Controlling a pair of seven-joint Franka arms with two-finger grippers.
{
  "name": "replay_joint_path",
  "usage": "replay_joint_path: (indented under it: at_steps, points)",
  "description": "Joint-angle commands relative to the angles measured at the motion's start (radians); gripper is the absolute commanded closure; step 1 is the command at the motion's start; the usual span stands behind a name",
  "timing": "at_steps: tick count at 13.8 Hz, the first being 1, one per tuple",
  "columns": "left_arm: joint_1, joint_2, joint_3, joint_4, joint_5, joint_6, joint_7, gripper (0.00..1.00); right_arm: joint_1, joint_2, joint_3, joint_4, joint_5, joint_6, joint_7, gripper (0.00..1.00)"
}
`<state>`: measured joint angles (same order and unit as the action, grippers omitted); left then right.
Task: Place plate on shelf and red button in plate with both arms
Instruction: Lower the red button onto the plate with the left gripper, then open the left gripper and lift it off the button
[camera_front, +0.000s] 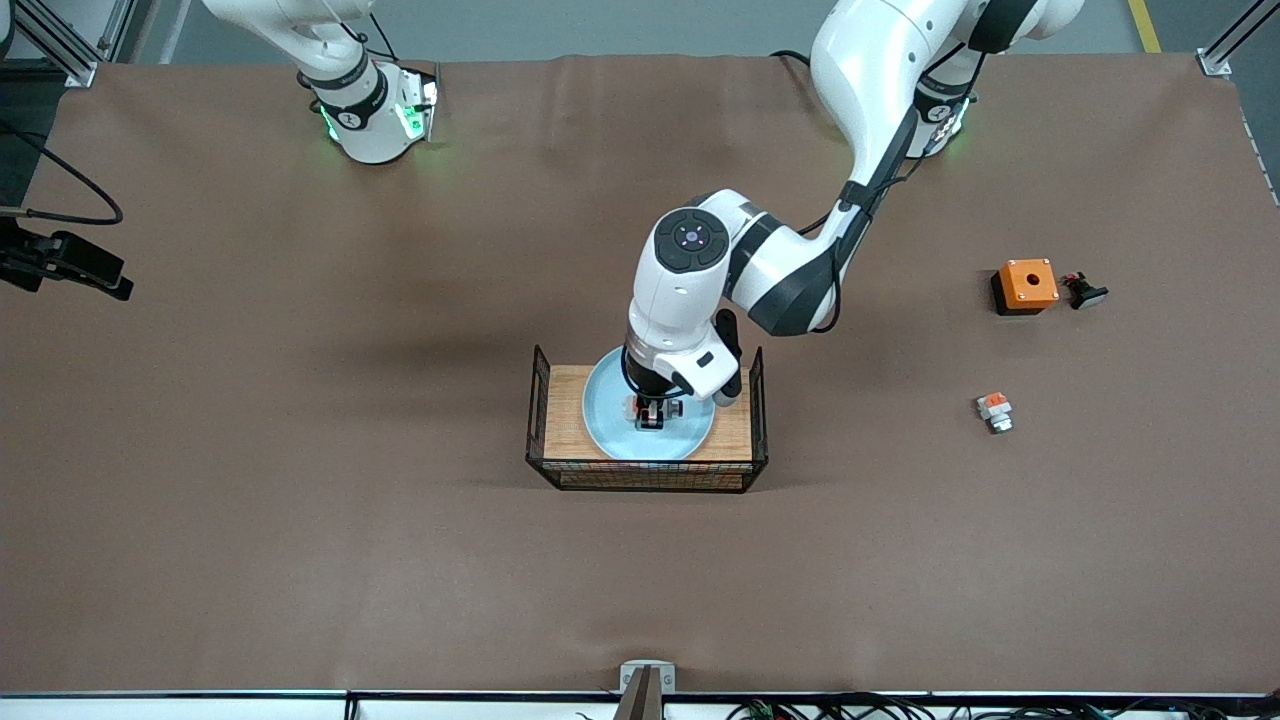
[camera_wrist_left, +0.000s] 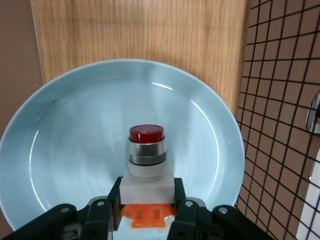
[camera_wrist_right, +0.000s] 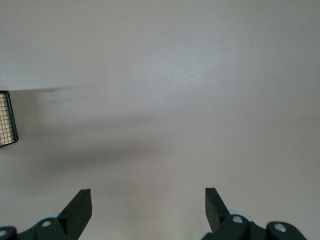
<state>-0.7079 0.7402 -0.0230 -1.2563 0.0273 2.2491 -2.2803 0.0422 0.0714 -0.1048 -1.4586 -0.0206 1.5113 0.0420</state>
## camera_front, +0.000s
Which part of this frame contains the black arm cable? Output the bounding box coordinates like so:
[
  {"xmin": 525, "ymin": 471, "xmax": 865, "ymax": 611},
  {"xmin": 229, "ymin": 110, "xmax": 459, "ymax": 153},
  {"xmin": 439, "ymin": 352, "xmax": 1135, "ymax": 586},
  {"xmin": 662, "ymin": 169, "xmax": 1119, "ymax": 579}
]
[
  {"xmin": 800, "ymin": 45, "xmax": 991, "ymax": 334},
  {"xmin": 0, "ymin": 118, "xmax": 127, "ymax": 227}
]

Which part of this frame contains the light blue round plate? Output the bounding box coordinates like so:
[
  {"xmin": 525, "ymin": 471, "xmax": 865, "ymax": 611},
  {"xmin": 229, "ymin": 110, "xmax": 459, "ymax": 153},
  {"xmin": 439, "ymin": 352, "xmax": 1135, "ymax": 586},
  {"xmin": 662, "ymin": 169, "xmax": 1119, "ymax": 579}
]
[{"xmin": 581, "ymin": 344, "xmax": 719, "ymax": 463}]

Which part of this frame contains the red push button switch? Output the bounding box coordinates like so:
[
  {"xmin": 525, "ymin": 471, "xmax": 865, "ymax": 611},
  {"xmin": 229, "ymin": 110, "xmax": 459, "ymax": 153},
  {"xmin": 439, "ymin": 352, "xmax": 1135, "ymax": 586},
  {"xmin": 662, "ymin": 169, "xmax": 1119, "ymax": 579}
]
[{"xmin": 624, "ymin": 394, "xmax": 688, "ymax": 432}]

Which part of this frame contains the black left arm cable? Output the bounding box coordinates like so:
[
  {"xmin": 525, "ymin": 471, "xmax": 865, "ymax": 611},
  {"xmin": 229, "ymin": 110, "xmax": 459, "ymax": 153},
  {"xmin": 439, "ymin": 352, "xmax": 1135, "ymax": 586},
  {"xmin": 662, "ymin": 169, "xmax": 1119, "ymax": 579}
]
[{"xmin": 800, "ymin": 45, "xmax": 991, "ymax": 334}]

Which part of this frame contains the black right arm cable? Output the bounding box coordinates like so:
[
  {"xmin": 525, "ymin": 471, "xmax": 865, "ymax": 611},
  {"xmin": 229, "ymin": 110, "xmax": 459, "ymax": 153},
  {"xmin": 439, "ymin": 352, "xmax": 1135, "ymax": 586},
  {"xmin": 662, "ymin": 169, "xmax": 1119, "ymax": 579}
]
[{"xmin": 0, "ymin": 118, "xmax": 127, "ymax": 227}]

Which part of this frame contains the orange button enclosure box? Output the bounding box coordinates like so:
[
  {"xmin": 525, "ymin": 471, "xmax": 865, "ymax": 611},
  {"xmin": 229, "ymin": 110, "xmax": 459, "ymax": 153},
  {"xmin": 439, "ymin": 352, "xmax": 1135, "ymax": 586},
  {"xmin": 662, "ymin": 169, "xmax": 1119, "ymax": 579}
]
[{"xmin": 989, "ymin": 257, "xmax": 1062, "ymax": 318}]

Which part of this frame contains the grey metal bracket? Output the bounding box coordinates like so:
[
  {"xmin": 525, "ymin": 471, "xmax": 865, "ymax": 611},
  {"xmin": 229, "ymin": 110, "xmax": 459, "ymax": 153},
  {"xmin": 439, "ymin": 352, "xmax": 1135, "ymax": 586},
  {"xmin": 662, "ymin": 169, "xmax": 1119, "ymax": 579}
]
[{"xmin": 619, "ymin": 659, "xmax": 678, "ymax": 697}]

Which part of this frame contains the black cable bundle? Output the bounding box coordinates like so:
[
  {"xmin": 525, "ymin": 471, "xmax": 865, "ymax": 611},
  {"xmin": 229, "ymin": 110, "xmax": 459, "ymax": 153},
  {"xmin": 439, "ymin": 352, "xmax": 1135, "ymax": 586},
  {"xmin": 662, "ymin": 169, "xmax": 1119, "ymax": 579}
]
[{"xmin": 725, "ymin": 696, "xmax": 1280, "ymax": 720}]

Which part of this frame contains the black wire basket wooden base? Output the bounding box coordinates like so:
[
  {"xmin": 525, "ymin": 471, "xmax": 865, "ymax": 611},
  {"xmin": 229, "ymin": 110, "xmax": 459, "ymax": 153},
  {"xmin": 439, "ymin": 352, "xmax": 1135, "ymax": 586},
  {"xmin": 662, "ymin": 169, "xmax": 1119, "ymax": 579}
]
[{"xmin": 524, "ymin": 344, "xmax": 770, "ymax": 495}]

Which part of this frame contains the black square push button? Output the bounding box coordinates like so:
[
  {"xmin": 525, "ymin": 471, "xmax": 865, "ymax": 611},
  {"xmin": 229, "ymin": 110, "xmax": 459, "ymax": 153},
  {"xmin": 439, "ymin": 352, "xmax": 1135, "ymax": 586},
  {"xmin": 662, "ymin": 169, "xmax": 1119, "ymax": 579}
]
[{"xmin": 1059, "ymin": 270, "xmax": 1110, "ymax": 312}]

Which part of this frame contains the aluminium frame profile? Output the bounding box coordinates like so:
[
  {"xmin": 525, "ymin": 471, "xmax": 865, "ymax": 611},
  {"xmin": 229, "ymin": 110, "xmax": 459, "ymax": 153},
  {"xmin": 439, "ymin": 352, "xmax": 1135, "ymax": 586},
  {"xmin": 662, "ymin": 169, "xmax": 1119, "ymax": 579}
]
[
  {"xmin": 0, "ymin": 0, "xmax": 102, "ymax": 89},
  {"xmin": 1196, "ymin": 0, "xmax": 1280, "ymax": 80}
]

